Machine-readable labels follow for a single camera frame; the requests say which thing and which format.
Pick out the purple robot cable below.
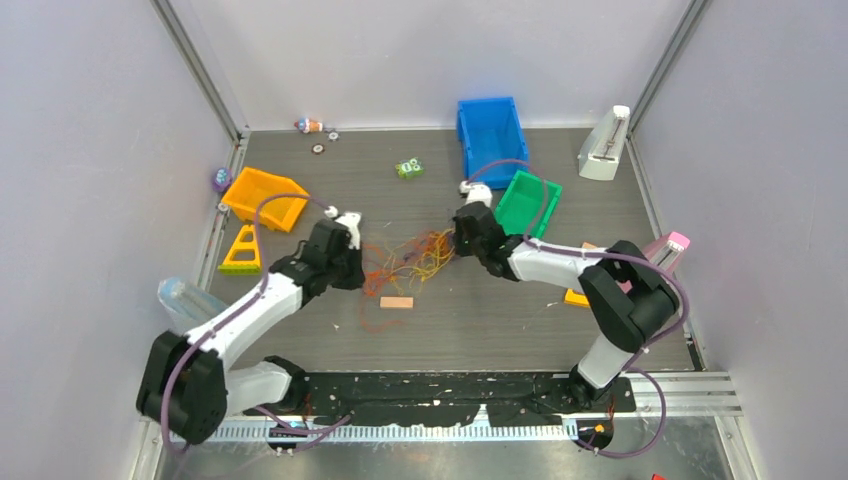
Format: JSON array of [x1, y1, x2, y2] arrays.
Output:
[[463, 158, 694, 460], [162, 192, 356, 465]]

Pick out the small wooden block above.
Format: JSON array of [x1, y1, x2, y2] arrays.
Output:
[[379, 296, 414, 310]]

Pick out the purple round toy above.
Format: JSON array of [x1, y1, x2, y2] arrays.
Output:
[[212, 167, 233, 194]]

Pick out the yellow triangle block right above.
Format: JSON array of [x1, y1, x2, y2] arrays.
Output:
[[563, 289, 590, 308]]

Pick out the small clown figurine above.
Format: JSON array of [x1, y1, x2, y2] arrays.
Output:
[[293, 117, 325, 134]]

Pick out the orange plastic bin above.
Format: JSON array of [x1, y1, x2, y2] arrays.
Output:
[[221, 167, 309, 233]]

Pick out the yellow cable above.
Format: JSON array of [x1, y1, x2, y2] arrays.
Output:
[[380, 228, 460, 296]]

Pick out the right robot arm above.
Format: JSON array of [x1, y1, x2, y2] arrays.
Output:
[[453, 201, 688, 411]]

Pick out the blue plastic bin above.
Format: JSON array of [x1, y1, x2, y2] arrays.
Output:
[[456, 97, 529, 190]]

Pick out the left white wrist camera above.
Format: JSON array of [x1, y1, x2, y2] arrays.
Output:
[[335, 211, 362, 250]]

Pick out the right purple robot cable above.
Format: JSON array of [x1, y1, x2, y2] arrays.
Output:
[[463, 158, 694, 460]]

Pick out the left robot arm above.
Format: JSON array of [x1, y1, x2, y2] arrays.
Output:
[[136, 212, 365, 445]]

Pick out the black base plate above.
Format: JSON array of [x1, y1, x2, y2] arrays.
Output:
[[266, 372, 636, 427]]

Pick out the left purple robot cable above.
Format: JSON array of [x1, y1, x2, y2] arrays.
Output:
[[162, 192, 356, 465]]

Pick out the clear plastic bottle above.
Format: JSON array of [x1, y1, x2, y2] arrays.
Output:
[[157, 277, 228, 334]]

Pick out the green plastic bin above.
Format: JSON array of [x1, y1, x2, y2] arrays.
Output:
[[494, 171, 563, 239]]

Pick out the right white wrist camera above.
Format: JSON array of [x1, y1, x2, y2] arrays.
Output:
[[458, 181, 493, 208]]

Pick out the white metronome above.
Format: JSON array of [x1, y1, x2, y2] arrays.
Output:
[[578, 105, 631, 181]]

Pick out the pink metronome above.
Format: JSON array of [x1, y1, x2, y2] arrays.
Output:
[[641, 231, 690, 274]]

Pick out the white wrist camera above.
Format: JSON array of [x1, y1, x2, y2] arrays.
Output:
[[335, 211, 362, 250], [458, 181, 493, 208]]

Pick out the yellow triangle block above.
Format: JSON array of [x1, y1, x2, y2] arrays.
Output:
[[563, 289, 590, 308], [217, 224, 262, 275]]

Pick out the yellow triangle block left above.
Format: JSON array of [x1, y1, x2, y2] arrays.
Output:
[[217, 224, 262, 275]]

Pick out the green monster toy block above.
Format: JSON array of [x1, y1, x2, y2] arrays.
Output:
[[395, 157, 425, 179]]

